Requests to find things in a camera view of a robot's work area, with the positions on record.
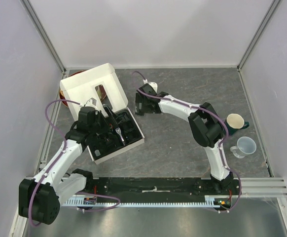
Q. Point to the white cardboard clipper box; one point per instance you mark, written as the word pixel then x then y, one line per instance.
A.
pixel 95 88

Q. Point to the clear plastic measuring cup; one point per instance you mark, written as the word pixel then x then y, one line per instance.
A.
pixel 245 146

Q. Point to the green ceramic mug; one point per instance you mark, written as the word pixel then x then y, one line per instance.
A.
pixel 234 123

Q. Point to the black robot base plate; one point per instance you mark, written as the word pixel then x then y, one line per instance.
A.
pixel 160 190

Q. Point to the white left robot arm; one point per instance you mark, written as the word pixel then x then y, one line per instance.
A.
pixel 40 198

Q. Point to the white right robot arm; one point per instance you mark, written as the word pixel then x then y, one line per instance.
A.
pixel 208 130

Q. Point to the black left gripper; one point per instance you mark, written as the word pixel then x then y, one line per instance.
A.
pixel 109 122

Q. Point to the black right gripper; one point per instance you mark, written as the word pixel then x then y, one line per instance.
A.
pixel 138 100

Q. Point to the black plastic box tray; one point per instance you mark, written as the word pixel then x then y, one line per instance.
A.
pixel 130 131

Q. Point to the aluminium front frame rail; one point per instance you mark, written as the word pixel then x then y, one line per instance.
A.
pixel 259 187

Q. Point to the grey slotted cable duct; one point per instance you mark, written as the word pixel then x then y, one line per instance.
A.
pixel 80 201

